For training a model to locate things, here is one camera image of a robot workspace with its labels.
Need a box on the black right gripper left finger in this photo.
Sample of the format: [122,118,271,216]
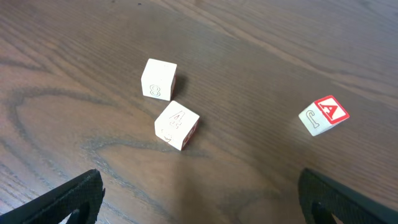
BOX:
[1,169,105,224]

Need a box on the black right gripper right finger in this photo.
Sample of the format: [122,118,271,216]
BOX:
[298,168,397,224]

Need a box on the red letter A block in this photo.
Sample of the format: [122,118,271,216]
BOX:
[298,95,350,136]

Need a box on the white block number 4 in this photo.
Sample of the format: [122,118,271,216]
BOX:
[154,101,200,151]

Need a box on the white block number 8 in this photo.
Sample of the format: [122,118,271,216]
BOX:
[141,58,177,101]

